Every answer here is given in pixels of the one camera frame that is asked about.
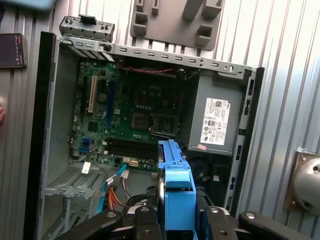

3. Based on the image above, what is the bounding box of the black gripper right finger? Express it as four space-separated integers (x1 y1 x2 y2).
197 188 315 240

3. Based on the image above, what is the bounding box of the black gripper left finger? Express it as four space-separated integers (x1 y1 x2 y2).
58 191 160 240

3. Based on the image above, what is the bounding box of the hard disk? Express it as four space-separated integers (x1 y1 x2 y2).
155 139 202 240

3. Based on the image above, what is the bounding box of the orange red yellow power wire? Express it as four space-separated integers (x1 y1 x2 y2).
106 186 131 210

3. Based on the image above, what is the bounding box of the metal disk bay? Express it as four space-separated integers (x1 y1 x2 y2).
44 164 107 240

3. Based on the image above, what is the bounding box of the person's hand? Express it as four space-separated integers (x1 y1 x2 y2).
0 99 7 125

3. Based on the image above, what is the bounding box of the black RAM slot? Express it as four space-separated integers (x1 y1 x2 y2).
109 138 159 144
109 142 159 148
109 151 159 157
109 147 159 153

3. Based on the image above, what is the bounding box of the white paper tag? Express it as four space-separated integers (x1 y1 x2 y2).
81 161 92 175

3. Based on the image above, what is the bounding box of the thin metal locking lever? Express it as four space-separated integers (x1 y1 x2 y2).
149 129 177 139

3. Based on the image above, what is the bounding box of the CPU socket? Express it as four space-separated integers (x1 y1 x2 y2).
132 112 150 129

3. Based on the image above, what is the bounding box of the grey power supply unit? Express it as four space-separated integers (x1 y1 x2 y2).
186 72 245 155

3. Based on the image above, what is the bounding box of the metal socket cover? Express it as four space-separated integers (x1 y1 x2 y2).
149 113 180 138

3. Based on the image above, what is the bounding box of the green motherboard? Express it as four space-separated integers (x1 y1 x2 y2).
71 61 186 171

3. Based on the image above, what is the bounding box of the blue expansion slot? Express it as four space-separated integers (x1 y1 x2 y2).
106 82 114 129

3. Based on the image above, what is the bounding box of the white expansion slot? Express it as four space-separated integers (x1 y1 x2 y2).
87 74 99 113

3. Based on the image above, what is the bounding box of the black expansion slot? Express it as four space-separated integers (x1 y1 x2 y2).
83 74 89 111

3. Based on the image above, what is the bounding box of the open black PC case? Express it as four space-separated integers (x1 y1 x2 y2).
23 31 266 240

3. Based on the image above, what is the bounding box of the grey parts rack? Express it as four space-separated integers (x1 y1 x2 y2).
129 0 222 51

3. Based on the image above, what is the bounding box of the black blue latch clip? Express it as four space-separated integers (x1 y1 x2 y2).
78 14 97 25

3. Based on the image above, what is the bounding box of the black smartphone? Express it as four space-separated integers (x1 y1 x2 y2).
0 32 28 69

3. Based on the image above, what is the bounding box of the thick black cable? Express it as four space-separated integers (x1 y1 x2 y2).
124 193 151 210

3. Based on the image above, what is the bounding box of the flat blue SATA wire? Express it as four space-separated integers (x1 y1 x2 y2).
98 159 129 216

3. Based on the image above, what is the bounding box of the red black fan wire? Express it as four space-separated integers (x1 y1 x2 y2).
127 66 174 75

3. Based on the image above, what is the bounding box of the metal card retainer bracket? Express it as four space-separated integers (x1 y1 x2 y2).
59 15 116 44

